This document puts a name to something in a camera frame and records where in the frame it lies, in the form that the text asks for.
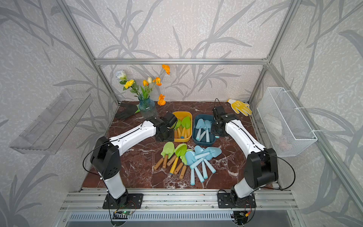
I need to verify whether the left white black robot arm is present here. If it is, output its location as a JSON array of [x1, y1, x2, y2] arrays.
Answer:
[[90, 113, 178, 200]]

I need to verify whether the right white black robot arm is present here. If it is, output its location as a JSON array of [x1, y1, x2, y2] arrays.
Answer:
[[212, 106, 278, 199]]

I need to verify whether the yellow storage box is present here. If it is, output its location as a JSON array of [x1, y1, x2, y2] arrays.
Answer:
[[174, 111, 192, 142]]

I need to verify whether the dark teal storage box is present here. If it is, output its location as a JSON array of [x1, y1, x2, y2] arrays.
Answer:
[[192, 114, 216, 147]]

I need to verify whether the yellow white garden glove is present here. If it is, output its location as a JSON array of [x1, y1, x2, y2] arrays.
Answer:
[[227, 99, 252, 116]]

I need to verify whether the glass vase with flowers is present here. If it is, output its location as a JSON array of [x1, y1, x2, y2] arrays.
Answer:
[[115, 70, 162, 119]]

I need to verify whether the black garden glove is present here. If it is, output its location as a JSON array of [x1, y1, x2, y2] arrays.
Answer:
[[115, 103, 140, 120]]

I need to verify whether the white wire mesh basket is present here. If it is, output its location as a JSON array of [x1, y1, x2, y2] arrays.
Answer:
[[257, 87, 318, 157]]

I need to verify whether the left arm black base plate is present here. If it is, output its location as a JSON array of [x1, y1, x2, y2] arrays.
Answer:
[[103, 193, 144, 210]]

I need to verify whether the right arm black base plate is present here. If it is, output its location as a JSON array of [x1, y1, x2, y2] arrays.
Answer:
[[217, 189, 256, 209]]

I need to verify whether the aluminium front rail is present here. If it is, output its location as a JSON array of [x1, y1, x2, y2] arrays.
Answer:
[[60, 188, 298, 212]]

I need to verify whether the clear plastic wall shelf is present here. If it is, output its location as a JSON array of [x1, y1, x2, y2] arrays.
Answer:
[[9, 89, 93, 155]]

